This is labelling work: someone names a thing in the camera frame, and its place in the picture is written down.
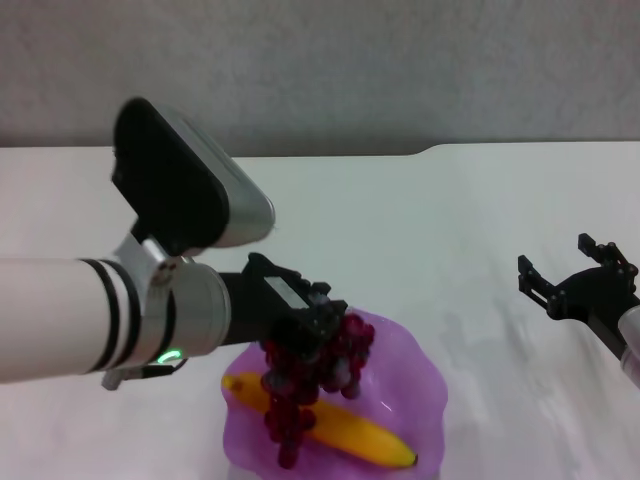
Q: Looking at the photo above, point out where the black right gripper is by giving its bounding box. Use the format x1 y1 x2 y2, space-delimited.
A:
516 232 640 362

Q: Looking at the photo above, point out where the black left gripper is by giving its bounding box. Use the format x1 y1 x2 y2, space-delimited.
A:
217 252 350 360

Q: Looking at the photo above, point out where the dark red grape bunch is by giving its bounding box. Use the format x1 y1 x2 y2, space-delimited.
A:
259 312 376 471

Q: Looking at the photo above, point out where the yellow banana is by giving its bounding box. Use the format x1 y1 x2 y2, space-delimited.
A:
221 372 419 469

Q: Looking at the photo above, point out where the purple wavy plastic plate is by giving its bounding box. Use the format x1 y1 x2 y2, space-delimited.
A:
221 307 449 480

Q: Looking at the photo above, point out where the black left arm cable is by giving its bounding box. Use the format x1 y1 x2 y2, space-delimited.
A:
101 355 189 392

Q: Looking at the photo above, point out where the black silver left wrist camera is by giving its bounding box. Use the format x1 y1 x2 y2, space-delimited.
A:
110 96 277 257

